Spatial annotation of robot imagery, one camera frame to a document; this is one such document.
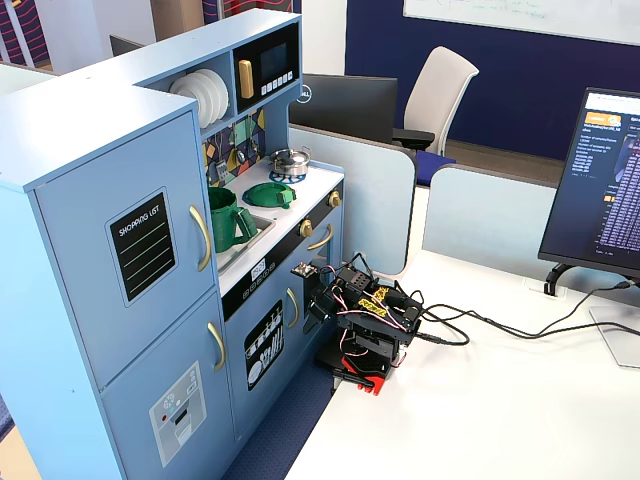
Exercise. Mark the steel pot lid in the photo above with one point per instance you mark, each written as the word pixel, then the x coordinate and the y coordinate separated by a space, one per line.
pixel 287 158

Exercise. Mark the gold stove knob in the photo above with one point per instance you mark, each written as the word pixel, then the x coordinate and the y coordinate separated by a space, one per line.
pixel 334 199
pixel 305 228

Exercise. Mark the blue oven door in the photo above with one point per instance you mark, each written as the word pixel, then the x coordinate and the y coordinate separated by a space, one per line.
pixel 337 240

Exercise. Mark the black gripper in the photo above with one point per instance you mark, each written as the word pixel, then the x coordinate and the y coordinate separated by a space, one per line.
pixel 320 303

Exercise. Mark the shopping list chalkboard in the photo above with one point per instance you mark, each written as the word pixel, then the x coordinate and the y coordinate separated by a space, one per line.
pixel 143 251

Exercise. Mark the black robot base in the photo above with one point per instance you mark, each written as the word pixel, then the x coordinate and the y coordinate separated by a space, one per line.
pixel 370 351

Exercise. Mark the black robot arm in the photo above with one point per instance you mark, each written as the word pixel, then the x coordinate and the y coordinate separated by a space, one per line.
pixel 400 306

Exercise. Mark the pale blue desk divider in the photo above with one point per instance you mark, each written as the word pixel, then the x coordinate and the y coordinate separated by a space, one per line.
pixel 480 215
pixel 370 200
pixel 15 80

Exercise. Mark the red table clamp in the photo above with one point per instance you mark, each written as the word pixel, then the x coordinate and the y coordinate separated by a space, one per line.
pixel 375 386

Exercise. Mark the steel toy ladle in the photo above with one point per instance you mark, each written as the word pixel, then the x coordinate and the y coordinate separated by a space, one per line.
pixel 241 156

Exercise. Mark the blue toy kitchen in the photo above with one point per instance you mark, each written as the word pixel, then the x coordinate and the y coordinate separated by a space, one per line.
pixel 100 85

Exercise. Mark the steel toy pot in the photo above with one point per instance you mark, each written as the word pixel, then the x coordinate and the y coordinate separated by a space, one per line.
pixel 290 170

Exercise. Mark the blue upholstered seat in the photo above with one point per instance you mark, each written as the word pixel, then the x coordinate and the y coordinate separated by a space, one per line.
pixel 432 167

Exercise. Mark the black computer monitor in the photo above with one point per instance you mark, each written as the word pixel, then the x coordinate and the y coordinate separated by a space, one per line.
pixel 600 200

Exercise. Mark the white wall whiteboard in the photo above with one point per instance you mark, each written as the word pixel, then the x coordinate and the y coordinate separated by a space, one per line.
pixel 500 15

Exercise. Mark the green plastic pitcher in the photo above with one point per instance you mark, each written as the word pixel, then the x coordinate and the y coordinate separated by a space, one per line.
pixel 225 227

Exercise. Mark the white office chair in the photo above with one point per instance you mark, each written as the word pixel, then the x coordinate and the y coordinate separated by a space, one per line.
pixel 440 95

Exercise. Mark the grey toy sink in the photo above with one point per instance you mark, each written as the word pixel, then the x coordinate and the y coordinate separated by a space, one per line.
pixel 237 256

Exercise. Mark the black microwave door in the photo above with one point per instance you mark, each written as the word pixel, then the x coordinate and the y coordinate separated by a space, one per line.
pixel 272 39

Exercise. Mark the green pitcher lid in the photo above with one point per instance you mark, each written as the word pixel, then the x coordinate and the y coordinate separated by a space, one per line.
pixel 267 195

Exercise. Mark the blue dishwasher door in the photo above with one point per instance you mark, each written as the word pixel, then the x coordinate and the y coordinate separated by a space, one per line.
pixel 240 400

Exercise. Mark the silver monitor stand base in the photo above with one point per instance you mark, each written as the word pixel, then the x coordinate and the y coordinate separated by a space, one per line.
pixel 625 345

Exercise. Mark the white toy plate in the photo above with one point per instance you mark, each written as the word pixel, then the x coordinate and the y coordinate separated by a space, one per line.
pixel 225 96
pixel 215 96
pixel 187 93

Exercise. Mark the small camera circuit board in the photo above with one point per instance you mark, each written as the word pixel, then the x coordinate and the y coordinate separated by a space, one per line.
pixel 305 270

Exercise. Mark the blue freezer door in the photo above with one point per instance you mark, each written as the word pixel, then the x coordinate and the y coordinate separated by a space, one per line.
pixel 135 395

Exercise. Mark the black Dell monitor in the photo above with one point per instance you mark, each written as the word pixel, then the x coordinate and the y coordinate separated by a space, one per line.
pixel 350 110

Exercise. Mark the steel slotted spatula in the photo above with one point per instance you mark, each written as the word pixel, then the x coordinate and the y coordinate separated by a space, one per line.
pixel 222 172

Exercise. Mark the blue fridge door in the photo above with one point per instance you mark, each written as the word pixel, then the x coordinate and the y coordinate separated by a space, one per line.
pixel 75 280

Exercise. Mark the steel toy spoon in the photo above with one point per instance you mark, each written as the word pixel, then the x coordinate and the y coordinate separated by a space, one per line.
pixel 255 146

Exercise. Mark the dark monitor back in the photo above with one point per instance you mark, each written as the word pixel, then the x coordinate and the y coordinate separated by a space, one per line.
pixel 121 47

